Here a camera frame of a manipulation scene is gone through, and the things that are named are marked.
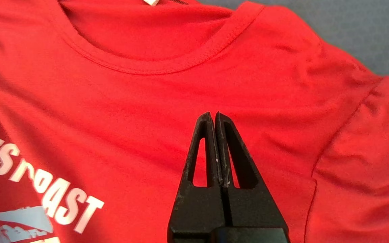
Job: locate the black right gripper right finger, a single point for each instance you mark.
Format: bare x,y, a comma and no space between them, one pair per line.
248,206

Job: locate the red printed t-shirt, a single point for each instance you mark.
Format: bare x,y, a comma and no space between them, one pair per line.
130,101

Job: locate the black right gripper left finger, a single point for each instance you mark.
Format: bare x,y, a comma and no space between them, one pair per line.
198,206

